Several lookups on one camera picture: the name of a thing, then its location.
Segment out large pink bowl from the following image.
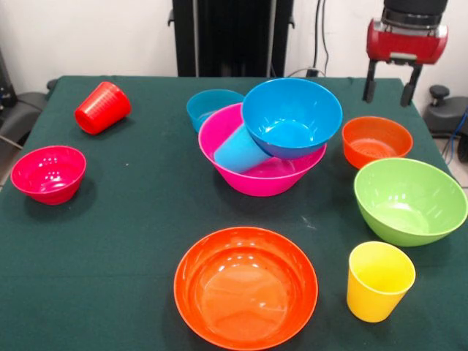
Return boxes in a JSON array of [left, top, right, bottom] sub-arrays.
[[197, 102, 328, 197]]

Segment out small orange bowl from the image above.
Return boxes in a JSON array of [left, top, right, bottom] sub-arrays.
[[341, 116, 414, 170]]

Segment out black pedestal leg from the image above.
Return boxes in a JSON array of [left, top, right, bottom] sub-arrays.
[[0, 78, 59, 147], [423, 85, 468, 164]]

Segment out black hanging cable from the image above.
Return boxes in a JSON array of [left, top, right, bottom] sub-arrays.
[[306, 0, 331, 78]]

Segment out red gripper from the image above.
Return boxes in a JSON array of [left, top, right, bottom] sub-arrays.
[[361, 18, 449, 107]]

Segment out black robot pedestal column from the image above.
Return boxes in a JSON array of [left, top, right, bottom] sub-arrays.
[[167, 0, 295, 78]]

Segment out green bowl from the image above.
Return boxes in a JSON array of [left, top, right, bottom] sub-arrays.
[[353, 157, 468, 247]]

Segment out small crimson bowl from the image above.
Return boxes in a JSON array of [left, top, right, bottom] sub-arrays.
[[10, 145, 87, 205]]

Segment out red cup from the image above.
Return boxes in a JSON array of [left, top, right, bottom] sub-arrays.
[[74, 80, 132, 135]]

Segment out blue cup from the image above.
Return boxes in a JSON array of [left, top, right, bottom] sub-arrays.
[[213, 123, 273, 175]]

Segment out dark green tablecloth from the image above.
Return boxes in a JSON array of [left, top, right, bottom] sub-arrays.
[[0, 75, 468, 351]]

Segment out blue cable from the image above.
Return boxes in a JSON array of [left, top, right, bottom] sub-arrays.
[[443, 107, 468, 164]]

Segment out large orange bowl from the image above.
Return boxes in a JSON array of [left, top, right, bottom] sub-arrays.
[[173, 226, 319, 351]]

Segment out small blue bowl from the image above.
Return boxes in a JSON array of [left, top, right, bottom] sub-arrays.
[[186, 89, 245, 133]]

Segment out yellow cup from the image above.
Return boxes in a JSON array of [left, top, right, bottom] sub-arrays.
[[346, 241, 417, 323]]

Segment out large blue bowl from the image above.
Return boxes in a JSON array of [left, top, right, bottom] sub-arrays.
[[241, 77, 344, 160]]

